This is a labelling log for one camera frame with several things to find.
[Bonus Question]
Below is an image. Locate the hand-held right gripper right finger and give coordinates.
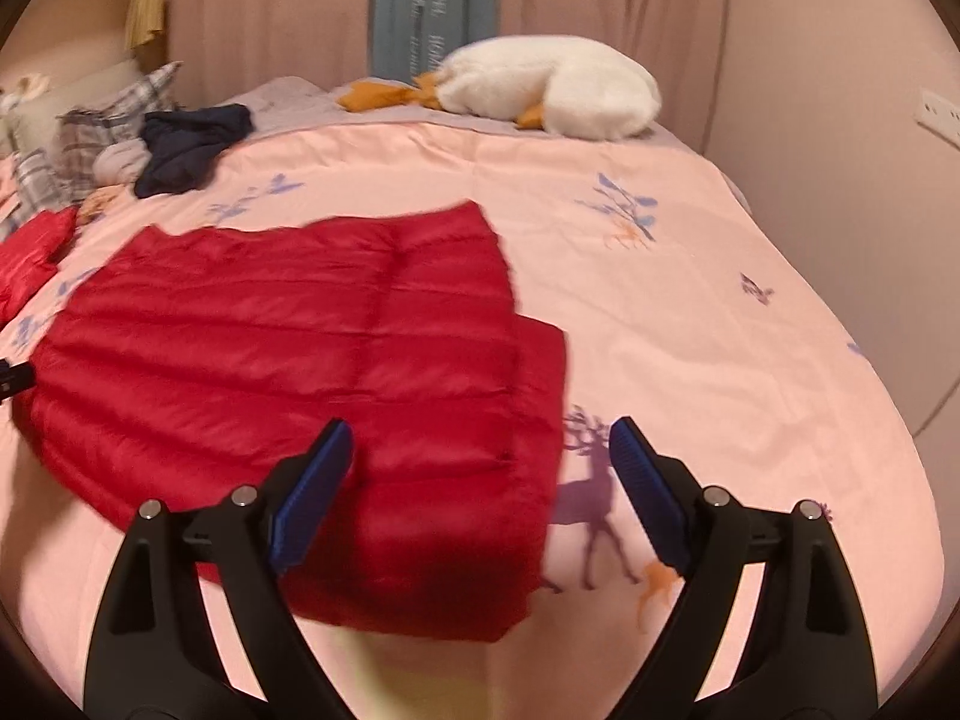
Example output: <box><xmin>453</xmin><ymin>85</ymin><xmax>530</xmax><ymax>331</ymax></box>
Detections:
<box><xmin>609</xmin><ymin>416</ymin><xmax>878</xmax><ymax>720</ymax></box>

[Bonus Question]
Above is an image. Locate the cream plush toy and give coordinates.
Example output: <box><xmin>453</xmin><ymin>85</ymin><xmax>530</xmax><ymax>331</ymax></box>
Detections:
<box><xmin>0</xmin><ymin>73</ymin><xmax>53</xmax><ymax>121</ymax></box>

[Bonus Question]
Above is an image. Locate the red puffer jacket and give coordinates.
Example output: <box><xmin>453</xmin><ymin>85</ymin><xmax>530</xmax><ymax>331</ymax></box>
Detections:
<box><xmin>11</xmin><ymin>199</ymin><xmax>569</xmax><ymax>644</ymax></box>

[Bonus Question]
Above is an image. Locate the navy blue cloth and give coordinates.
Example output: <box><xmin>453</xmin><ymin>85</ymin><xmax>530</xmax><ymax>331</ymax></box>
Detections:
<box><xmin>133</xmin><ymin>103</ymin><xmax>254</xmax><ymax>198</ymax></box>

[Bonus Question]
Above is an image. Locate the large grey plaid pillow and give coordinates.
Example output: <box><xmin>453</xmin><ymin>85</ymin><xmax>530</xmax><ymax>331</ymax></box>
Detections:
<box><xmin>56</xmin><ymin>60</ymin><xmax>183</xmax><ymax>166</ymax></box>

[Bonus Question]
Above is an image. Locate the teal curtain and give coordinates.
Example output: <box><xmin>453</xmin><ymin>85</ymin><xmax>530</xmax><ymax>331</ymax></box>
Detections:
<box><xmin>370</xmin><ymin>0</ymin><xmax>500</xmax><ymax>83</ymax></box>

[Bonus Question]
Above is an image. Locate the pink deer print blanket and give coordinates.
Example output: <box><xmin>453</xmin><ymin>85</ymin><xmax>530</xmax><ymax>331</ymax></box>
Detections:
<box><xmin>0</xmin><ymin>120</ymin><xmax>942</xmax><ymax>713</ymax></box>

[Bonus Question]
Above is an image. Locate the beige fringed hanging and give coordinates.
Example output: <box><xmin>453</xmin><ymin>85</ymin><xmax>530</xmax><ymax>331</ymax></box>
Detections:
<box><xmin>124</xmin><ymin>0</ymin><xmax>167</xmax><ymax>53</ymax></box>

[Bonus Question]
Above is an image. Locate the white goose plush toy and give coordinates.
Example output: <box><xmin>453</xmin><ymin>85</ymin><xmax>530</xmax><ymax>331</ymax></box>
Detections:
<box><xmin>337</xmin><ymin>35</ymin><xmax>662</xmax><ymax>140</ymax></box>

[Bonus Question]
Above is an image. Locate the white wall socket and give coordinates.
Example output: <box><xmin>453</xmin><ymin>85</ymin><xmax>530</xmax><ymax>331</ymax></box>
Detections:
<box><xmin>916</xmin><ymin>88</ymin><xmax>960</xmax><ymax>132</ymax></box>

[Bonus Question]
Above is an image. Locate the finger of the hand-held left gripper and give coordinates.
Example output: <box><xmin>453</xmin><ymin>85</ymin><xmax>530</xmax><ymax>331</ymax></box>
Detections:
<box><xmin>0</xmin><ymin>360</ymin><xmax>35</xmax><ymax>400</ymax></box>

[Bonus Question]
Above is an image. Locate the light grey cloth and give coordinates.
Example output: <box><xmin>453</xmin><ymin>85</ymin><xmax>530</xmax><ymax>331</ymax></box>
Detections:
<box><xmin>94</xmin><ymin>136</ymin><xmax>155</xmax><ymax>185</ymax></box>

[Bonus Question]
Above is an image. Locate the pink curtain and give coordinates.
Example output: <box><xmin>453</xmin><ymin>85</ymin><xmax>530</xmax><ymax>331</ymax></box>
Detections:
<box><xmin>165</xmin><ymin>0</ymin><xmax>732</xmax><ymax>151</ymax></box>

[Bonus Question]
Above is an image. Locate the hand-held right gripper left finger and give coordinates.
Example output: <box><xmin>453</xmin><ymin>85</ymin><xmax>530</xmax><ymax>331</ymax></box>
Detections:
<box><xmin>84</xmin><ymin>418</ymin><xmax>355</xmax><ymax>720</ymax></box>

